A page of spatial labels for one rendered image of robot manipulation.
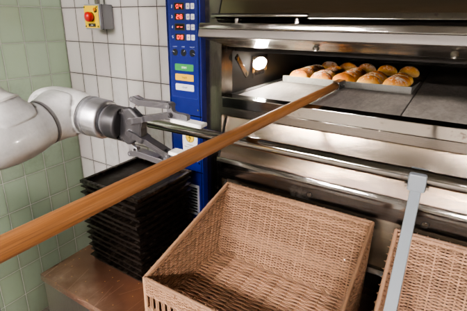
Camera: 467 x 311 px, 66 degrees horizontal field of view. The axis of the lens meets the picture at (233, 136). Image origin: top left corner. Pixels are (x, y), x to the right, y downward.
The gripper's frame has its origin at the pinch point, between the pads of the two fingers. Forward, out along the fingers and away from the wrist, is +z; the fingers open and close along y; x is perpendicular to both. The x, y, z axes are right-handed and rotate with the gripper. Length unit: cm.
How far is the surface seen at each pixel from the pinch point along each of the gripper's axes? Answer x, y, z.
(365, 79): -98, -8, 29
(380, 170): -12.3, 1.5, 37.4
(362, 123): -51, 1, 32
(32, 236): 35.9, 3.4, -1.4
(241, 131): -12.8, -0.1, 6.6
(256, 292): -35, 61, 11
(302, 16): -43, -28, 10
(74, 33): -72, -11, -102
